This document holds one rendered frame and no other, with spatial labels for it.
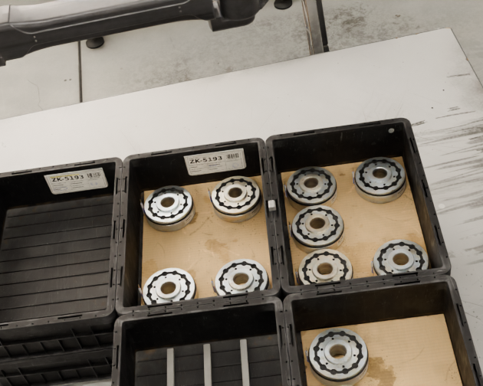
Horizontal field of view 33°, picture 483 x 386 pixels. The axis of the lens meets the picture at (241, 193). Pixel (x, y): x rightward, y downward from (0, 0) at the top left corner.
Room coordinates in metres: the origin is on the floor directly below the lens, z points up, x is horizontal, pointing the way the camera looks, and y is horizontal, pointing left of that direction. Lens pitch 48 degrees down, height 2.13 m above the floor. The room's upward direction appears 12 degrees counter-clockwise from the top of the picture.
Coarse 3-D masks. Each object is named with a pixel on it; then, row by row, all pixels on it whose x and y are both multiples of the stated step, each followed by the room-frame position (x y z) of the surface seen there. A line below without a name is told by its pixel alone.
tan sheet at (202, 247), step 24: (144, 192) 1.23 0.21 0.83; (192, 192) 1.20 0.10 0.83; (144, 216) 1.16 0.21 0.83; (216, 216) 1.12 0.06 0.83; (264, 216) 1.09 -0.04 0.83; (144, 240) 1.09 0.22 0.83; (168, 240) 1.08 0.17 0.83; (192, 240) 1.07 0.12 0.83; (216, 240) 1.06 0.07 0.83; (240, 240) 1.04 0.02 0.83; (264, 240) 1.03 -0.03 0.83; (144, 264) 1.03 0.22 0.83; (168, 264) 1.02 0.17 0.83; (192, 264) 1.01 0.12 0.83; (216, 264) 1.00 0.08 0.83; (264, 264) 0.97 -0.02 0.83
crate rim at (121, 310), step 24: (216, 144) 1.23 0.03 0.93; (240, 144) 1.21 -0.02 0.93; (264, 144) 1.20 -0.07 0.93; (264, 168) 1.13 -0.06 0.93; (264, 192) 1.07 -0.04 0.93; (120, 216) 1.08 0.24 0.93; (120, 240) 1.02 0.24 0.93; (120, 264) 0.97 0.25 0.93; (120, 288) 0.91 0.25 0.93; (120, 312) 0.86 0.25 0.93
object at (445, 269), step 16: (336, 128) 1.20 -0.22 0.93; (352, 128) 1.19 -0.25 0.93; (368, 128) 1.19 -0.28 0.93; (272, 144) 1.20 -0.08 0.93; (416, 144) 1.11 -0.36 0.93; (272, 160) 1.16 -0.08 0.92; (416, 160) 1.07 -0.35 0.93; (272, 176) 1.11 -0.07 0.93; (272, 192) 1.07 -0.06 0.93; (432, 208) 0.95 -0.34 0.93; (432, 224) 0.91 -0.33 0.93; (416, 272) 0.82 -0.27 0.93; (432, 272) 0.81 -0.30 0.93; (448, 272) 0.80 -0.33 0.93; (288, 288) 0.84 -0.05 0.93; (304, 288) 0.83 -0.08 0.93; (320, 288) 0.82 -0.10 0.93
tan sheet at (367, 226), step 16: (400, 160) 1.17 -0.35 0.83; (288, 176) 1.19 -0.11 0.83; (336, 176) 1.16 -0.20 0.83; (352, 176) 1.15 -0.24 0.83; (352, 192) 1.11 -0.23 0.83; (288, 208) 1.10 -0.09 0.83; (336, 208) 1.08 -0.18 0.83; (352, 208) 1.07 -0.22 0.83; (368, 208) 1.06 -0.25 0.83; (384, 208) 1.05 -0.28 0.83; (400, 208) 1.04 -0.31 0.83; (288, 224) 1.06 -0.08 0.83; (352, 224) 1.03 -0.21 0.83; (368, 224) 1.02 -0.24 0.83; (384, 224) 1.01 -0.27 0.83; (400, 224) 1.00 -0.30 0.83; (416, 224) 0.99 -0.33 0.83; (352, 240) 0.99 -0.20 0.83; (368, 240) 0.98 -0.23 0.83; (384, 240) 0.97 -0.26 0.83; (416, 240) 0.96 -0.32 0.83; (304, 256) 0.97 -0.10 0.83; (352, 256) 0.95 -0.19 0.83; (368, 256) 0.94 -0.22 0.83; (368, 272) 0.91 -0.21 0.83
